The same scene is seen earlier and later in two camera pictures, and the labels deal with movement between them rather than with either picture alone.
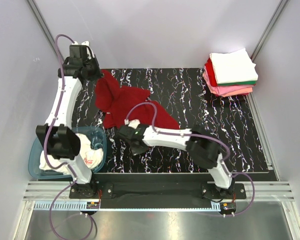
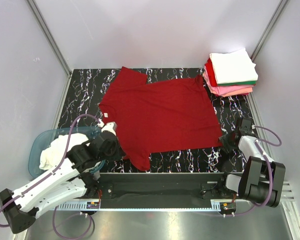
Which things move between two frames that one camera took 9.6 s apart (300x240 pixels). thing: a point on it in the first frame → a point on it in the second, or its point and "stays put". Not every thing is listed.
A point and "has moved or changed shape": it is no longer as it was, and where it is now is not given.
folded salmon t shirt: (237, 92) stays put
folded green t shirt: (253, 82) stays put
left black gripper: (98, 74) → (120, 153)
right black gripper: (137, 151) → (223, 139)
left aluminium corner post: (44, 28) stays put
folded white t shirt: (234, 67) stays put
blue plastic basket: (97, 137) stays put
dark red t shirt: (121, 104) has moved or changed shape
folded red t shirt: (211, 72) stays put
